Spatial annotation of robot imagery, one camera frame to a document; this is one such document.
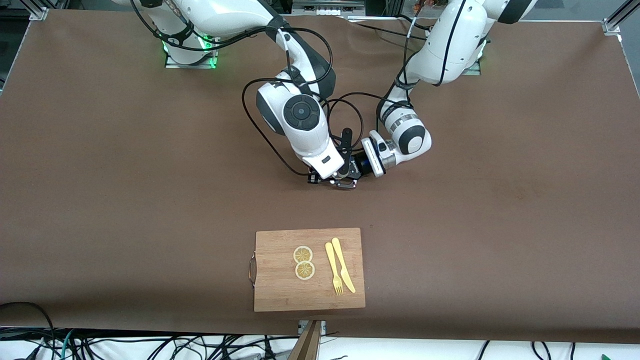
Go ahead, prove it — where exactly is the yellow plastic knife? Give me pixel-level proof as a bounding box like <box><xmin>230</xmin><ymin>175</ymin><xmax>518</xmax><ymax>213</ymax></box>
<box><xmin>331</xmin><ymin>237</ymin><xmax>357</xmax><ymax>294</ymax></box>

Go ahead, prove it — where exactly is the yellow plastic fork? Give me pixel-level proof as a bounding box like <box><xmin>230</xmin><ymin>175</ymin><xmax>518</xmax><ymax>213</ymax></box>
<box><xmin>325</xmin><ymin>242</ymin><xmax>344</xmax><ymax>296</ymax></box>

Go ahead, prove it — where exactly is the grey power strip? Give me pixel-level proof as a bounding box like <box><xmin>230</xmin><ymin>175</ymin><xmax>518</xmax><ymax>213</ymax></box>
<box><xmin>292</xmin><ymin>0</ymin><xmax>366</xmax><ymax>16</ymax></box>

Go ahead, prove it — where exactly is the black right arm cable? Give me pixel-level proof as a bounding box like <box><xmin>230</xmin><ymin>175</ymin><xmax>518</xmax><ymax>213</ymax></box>
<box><xmin>130</xmin><ymin>0</ymin><xmax>366</xmax><ymax>177</ymax></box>

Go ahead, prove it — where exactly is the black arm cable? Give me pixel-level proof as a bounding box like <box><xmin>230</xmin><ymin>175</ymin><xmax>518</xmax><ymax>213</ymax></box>
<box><xmin>325</xmin><ymin>0</ymin><xmax>468</xmax><ymax>151</ymax></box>
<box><xmin>130</xmin><ymin>0</ymin><xmax>366</xmax><ymax>177</ymax></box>

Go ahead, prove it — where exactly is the black base power cable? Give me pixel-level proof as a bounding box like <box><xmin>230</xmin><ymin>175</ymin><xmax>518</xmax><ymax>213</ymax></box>
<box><xmin>345</xmin><ymin>14</ymin><xmax>426</xmax><ymax>41</ymax></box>

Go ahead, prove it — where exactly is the wooden cutting board with handle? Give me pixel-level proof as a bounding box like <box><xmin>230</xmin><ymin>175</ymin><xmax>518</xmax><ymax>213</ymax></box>
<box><xmin>248</xmin><ymin>227</ymin><xmax>366</xmax><ymax>313</ymax></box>

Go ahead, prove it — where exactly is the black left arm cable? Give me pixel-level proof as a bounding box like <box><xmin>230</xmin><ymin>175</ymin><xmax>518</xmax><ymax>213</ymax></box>
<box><xmin>325</xmin><ymin>0</ymin><xmax>468</xmax><ymax>151</ymax></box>

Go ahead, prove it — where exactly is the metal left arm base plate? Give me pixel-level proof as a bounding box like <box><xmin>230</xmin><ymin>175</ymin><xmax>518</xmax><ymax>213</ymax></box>
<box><xmin>462</xmin><ymin>50</ymin><xmax>482</xmax><ymax>76</ymax></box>

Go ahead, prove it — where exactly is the wooden post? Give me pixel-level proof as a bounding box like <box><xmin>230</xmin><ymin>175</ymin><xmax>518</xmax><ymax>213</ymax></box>
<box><xmin>287</xmin><ymin>320</ymin><xmax>323</xmax><ymax>360</ymax></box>

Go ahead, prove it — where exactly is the teal floor cable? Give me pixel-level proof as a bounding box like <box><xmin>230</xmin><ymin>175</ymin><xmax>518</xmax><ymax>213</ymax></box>
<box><xmin>59</xmin><ymin>329</ymin><xmax>76</xmax><ymax>360</ymax></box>

